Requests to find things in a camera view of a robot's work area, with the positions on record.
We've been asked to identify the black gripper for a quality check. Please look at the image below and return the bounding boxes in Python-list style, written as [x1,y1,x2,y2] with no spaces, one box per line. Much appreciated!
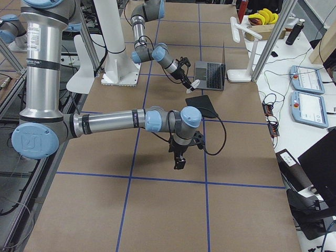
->
[173,57,192,89]
[169,131,204,170]

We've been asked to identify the white computer mouse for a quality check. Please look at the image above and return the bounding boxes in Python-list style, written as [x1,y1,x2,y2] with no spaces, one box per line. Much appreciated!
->
[186,79,200,94]

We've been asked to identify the grey laptop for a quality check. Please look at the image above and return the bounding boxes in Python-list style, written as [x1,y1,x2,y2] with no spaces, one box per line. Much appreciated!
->
[194,45,226,91]

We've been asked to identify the dark mouse pad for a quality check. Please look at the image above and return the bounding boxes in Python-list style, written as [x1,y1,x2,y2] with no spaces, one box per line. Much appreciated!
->
[185,95,218,119]

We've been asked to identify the white desk lamp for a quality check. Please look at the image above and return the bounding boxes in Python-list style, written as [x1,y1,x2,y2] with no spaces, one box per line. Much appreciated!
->
[226,16,263,83]

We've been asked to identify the red cylinder bottle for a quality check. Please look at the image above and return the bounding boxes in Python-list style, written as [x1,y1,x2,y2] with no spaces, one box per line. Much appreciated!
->
[238,0,248,23]

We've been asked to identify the yellow bananas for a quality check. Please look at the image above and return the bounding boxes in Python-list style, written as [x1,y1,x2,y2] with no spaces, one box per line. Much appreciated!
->
[248,8,279,25]

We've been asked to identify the far teach pendant tablet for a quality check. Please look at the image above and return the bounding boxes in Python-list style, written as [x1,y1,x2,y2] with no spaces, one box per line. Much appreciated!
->
[289,65,325,95]

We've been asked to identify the teach pendant tablet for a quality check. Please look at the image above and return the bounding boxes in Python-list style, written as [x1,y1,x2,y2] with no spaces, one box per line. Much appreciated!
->
[289,65,325,95]
[290,91,329,128]

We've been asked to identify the black water bottle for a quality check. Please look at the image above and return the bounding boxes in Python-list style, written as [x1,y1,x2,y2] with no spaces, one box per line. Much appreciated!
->
[286,19,305,45]

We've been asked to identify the near teach pendant tablet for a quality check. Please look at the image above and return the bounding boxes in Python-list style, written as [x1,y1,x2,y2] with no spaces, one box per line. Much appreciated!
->
[290,91,329,128]

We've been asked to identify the black monitor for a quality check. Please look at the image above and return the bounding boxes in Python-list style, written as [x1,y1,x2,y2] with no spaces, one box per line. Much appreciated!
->
[298,130,335,207]

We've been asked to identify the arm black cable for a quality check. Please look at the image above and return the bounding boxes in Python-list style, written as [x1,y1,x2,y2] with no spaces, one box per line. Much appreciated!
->
[123,0,184,85]
[151,106,228,156]

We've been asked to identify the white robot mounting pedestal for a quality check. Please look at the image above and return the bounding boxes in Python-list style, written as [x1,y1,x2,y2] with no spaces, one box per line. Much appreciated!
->
[94,0,141,87]

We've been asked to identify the aluminium frame post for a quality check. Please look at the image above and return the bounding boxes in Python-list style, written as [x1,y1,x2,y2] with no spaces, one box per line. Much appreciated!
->
[251,0,297,82]

